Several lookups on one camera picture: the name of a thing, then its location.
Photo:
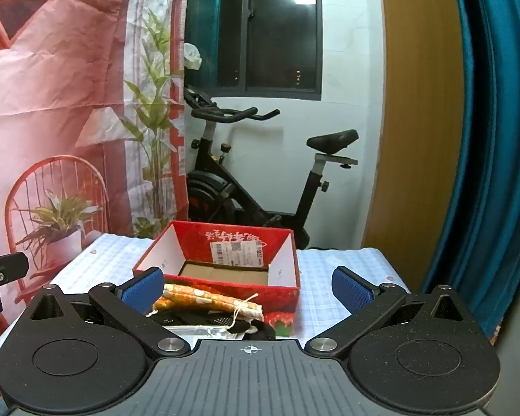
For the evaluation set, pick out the white plastic bag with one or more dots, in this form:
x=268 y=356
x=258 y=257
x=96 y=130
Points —
x=193 y=56

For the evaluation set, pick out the black exercise bike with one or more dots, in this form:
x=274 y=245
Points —
x=208 y=190

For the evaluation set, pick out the wooden door panel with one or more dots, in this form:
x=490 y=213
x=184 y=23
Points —
x=416 y=117

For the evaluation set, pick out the dark window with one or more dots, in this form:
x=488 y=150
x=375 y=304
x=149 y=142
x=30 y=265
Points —
x=277 y=30

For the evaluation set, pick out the red cardboard box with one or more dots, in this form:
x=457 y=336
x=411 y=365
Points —
x=190 y=238

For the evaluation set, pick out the orange floral cloth pouch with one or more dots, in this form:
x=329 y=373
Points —
x=208 y=297

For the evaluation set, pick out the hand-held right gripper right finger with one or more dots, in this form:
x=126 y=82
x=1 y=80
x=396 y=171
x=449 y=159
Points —
x=353 y=292

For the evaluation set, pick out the teal curtain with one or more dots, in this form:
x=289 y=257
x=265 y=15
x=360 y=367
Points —
x=502 y=138

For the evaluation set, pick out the black dotted glove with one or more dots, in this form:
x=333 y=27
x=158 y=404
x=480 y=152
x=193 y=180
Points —
x=260 y=331

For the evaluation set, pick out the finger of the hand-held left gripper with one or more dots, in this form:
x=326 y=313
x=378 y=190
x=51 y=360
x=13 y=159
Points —
x=6 y=266

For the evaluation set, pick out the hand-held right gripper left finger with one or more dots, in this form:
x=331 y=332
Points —
x=144 y=289

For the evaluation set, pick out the printed red backdrop cloth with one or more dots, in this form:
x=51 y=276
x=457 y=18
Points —
x=47 y=95

